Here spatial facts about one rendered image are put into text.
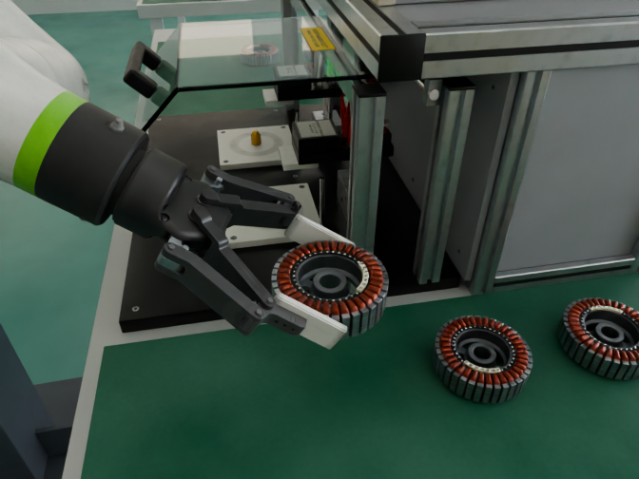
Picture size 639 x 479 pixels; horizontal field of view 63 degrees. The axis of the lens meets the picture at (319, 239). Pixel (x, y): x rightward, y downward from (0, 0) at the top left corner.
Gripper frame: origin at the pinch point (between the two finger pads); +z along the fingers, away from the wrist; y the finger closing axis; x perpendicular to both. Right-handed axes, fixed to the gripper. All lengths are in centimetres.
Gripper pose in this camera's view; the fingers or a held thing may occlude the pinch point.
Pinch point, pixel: (327, 283)
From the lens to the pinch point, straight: 50.7
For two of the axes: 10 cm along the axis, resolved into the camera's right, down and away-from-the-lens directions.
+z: 8.6, 4.6, 2.4
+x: 5.0, -6.5, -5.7
